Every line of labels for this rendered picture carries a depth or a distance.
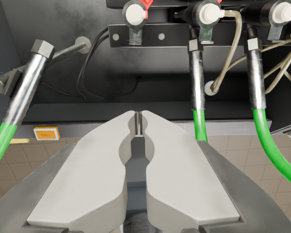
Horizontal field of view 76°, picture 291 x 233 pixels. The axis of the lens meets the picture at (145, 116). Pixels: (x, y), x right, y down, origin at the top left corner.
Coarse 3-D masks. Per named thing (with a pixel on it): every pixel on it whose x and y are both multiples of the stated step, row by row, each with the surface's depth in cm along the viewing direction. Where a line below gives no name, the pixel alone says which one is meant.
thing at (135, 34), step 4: (140, 28) 21; (132, 32) 21; (136, 32) 21; (140, 32) 21; (132, 36) 21; (136, 36) 21; (140, 36) 21; (132, 40) 22; (136, 40) 22; (140, 40) 22
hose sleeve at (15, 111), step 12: (36, 60) 20; (24, 72) 20; (36, 72) 20; (24, 84) 20; (36, 84) 20; (12, 96) 19; (24, 96) 20; (12, 108) 19; (24, 108) 20; (12, 120) 19
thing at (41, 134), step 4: (36, 128) 43; (40, 128) 43; (44, 128) 43; (48, 128) 43; (56, 128) 43; (36, 132) 43; (40, 132) 43; (44, 132) 43; (48, 132) 43; (52, 132) 43; (40, 136) 43; (44, 136) 43; (48, 136) 43; (52, 136) 43
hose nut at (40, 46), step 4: (36, 40) 20; (40, 40) 20; (36, 44) 20; (40, 44) 20; (44, 44) 20; (48, 44) 21; (32, 48) 20; (36, 48) 20; (40, 48) 20; (44, 48) 20; (48, 48) 21; (52, 48) 21; (32, 52) 21; (36, 52) 20; (40, 52) 20; (44, 52) 20; (48, 52) 21; (52, 52) 21; (44, 56) 21; (48, 56) 21; (52, 56) 22; (48, 60) 21
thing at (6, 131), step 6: (0, 126) 19; (6, 126) 19; (12, 126) 19; (0, 132) 19; (6, 132) 19; (12, 132) 19; (0, 138) 19; (6, 138) 19; (0, 144) 19; (6, 144) 19; (0, 150) 19; (0, 156) 19
